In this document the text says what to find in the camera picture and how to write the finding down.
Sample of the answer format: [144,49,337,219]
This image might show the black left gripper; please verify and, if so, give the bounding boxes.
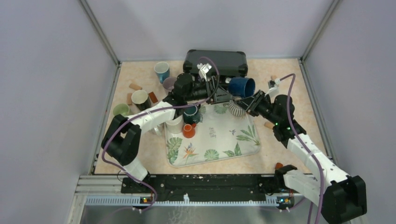
[184,76,234,105]

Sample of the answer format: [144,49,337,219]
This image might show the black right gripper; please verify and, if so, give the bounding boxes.
[235,90,281,125]

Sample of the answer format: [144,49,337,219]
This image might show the grey striped ribbed cup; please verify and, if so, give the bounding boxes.
[223,101,246,118]

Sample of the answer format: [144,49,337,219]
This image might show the dark blue mug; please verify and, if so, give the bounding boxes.
[227,77,256,98]

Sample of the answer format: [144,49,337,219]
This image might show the lilac purple mug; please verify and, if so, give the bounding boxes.
[163,77,177,93]

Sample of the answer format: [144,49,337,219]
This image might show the light blue dotted mug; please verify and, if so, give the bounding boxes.
[154,62,170,84]

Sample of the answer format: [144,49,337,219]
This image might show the black glossy mug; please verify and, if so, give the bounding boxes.
[131,90,152,111]

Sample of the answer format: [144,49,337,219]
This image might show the light green mug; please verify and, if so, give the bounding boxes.
[113,103,131,117]

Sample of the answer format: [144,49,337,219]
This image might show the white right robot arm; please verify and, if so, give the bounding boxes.
[235,91,367,224]

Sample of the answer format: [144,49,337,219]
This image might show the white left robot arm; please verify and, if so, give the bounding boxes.
[101,73,235,193]

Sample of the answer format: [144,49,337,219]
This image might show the dark teal mug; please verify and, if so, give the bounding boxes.
[183,105,201,125]

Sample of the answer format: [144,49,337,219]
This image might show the white ribbed mug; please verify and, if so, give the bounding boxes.
[165,115,184,134]

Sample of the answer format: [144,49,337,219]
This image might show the dark green carrying case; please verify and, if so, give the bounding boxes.
[183,49,248,77]

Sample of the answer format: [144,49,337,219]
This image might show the light wooden block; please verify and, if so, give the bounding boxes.
[264,122,275,129]

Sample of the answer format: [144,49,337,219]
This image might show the floral white serving tray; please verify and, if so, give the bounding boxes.
[164,103,261,168]

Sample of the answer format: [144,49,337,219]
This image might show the small orange cup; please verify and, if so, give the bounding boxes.
[182,124,196,139]

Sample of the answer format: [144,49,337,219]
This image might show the wooden block left lower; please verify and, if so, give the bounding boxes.
[148,92,158,104]

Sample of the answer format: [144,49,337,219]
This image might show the small red-brown block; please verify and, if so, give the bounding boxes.
[275,162,283,170]

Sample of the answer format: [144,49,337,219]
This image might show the wooden block left upper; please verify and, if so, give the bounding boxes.
[129,83,142,91]

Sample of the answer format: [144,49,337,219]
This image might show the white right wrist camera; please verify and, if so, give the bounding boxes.
[265,78,281,98]

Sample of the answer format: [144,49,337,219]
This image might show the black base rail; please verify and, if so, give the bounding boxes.
[120,174,302,210]

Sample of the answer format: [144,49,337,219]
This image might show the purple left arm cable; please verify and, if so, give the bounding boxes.
[101,56,221,214]

